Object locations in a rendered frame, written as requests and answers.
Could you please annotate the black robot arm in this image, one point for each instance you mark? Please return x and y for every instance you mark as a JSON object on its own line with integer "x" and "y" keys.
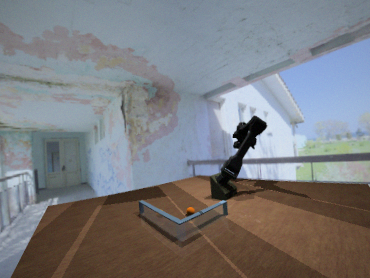
{"x": 255, "y": 126}

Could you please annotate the clear low l-shaped wall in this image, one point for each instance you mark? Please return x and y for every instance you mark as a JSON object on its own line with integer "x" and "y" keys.
{"x": 187, "y": 229}

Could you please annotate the orange-brown ball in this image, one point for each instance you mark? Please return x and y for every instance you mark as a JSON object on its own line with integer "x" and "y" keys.
{"x": 190, "y": 211}

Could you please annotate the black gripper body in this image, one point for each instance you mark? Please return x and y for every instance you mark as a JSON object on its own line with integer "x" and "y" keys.
{"x": 239, "y": 142}

